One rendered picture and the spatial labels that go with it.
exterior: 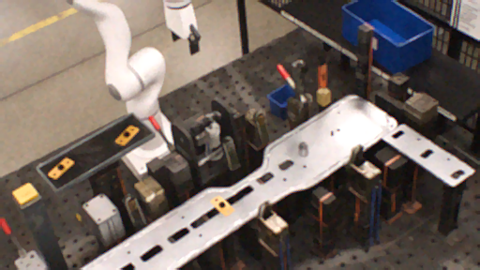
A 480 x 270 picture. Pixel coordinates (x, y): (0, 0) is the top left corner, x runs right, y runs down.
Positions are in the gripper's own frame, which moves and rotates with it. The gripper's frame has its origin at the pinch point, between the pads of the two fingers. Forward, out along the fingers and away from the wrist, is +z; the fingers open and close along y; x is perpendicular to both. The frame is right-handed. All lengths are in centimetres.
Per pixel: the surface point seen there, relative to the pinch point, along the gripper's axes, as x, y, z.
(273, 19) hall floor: 149, -147, 144
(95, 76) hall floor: 36, -181, 144
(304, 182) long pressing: 14, 35, 45
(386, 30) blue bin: 86, 1, 42
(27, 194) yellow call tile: -60, -7, 29
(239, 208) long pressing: -8, 29, 45
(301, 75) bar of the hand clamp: 36.3, 9.5, 28.7
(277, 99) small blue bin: 51, -23, 71
